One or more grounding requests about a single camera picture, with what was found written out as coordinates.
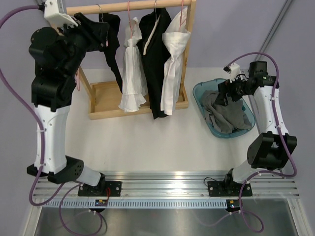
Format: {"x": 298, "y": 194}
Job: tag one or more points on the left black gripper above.
{"x": 100, "y": 29}

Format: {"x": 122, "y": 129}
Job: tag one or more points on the grey pleated skirt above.
{"x": 224, "y": 119}

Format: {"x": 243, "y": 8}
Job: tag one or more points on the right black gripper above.
{"x": 223, "y": 88}

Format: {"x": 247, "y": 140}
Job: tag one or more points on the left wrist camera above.
{"x": 56, "y": 15}

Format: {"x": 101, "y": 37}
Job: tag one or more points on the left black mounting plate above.
{"x": 113, "y": 188}

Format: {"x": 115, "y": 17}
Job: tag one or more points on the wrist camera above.
{"x": 56, "y": 15}
{"x": 233, "y": 70}

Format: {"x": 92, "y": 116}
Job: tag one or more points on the cream hanger of black skirt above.
{"x": 153, "y": 30}

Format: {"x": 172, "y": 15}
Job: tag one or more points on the small black skirt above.
{"x": 113, "y": 42}

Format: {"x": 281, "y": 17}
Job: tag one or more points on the pink clip hanger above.
{"x": 102, "y": 20}

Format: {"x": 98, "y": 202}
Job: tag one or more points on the pink wire hanger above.
{"x": 77, "y": 80}

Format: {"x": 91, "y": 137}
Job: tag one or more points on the wooden clothes rack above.
{"x": 105, "y": 97}

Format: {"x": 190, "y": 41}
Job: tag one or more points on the pink hanger at right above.
{"x": 183, "y": 15}

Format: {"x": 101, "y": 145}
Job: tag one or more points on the black mounting plate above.
{"x": 218, "y": 189}
{"x": 113, "y": 188}

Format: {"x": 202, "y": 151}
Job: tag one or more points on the pink hanger of white skirt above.
{"x": 132, "y": 24}

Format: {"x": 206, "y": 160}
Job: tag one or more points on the white pleated skirt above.
{"x": 134, "y": 81}

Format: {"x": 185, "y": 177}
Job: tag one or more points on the white slotted cable duct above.
{"x": 140, "y": 203}

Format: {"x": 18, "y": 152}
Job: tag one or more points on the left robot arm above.
{"x": 58, "y": 55}

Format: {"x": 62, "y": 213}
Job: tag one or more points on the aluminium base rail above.
{"x": 189, "y": 185}

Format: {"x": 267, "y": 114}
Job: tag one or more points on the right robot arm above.
{"x": 274, "y": 146}

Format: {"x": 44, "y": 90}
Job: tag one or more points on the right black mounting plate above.
{"x": 218, "y": 189}

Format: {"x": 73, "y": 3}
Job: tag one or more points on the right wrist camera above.
{"x": 233, "y": 70}

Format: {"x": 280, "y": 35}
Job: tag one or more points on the white skirt on right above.
{"x": 175, "y": 43}

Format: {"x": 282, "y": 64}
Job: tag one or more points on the long black skirt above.
{"x": 155, "y": 58}

